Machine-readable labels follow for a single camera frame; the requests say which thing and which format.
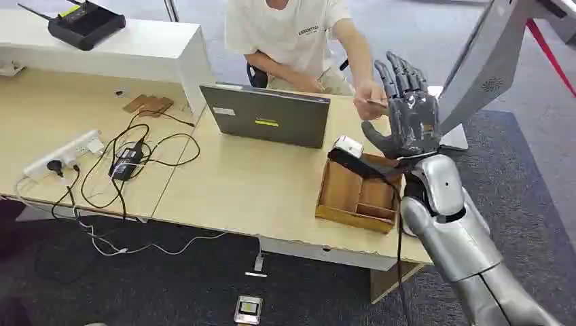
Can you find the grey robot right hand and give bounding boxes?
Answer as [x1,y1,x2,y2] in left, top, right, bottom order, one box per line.
[361,50,442,160]

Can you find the person's right hand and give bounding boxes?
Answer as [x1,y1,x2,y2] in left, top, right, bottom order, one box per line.
[294,75,326,94]

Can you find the person's left hand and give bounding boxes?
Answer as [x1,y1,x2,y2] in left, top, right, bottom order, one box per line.
[353,79,389,122]

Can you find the grey laptop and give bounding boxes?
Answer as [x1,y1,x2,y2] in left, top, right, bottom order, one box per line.
[200,83,331,150]

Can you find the black chair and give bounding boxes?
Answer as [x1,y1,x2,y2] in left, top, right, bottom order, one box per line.
[245,62,270,89]

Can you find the person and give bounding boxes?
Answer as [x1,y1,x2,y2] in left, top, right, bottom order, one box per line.
[224,0,389,122]

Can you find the white monitor on stand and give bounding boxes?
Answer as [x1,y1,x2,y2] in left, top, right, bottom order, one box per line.
[427,0,539,152]

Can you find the wooden card box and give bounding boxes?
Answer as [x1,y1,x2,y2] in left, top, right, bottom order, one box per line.
[314,152,405,235]

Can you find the wooden desk leg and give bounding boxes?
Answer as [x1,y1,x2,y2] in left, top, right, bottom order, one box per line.
[369,262,425,305]

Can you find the brown wooden coasters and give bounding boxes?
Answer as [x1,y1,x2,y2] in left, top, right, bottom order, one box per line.
[122,94,175,119]

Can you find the black power adapter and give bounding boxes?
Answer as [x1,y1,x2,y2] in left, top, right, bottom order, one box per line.
[108,139,145,183]

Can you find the white desk shelf unit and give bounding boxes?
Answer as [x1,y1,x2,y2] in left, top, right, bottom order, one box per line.
[0,7,217,119]

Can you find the white charger plug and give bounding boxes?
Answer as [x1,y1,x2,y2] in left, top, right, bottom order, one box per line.
[85,138,106,156]

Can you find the black router with antennas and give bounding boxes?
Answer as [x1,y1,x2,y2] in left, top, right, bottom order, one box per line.
[17,0,127,52]

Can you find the small silver floor device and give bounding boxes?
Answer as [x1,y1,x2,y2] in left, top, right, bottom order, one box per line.
[233,295,264,326]

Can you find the white power strip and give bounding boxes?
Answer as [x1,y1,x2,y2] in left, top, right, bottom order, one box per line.
[22,130,105,181]

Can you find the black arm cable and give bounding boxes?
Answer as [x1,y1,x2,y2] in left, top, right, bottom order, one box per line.
[327,148,412,326]

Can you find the red strap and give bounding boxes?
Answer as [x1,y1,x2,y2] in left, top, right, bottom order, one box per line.
[525,18,576,99]

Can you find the white cable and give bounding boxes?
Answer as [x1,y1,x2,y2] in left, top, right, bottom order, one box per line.
[14,176,228,258]

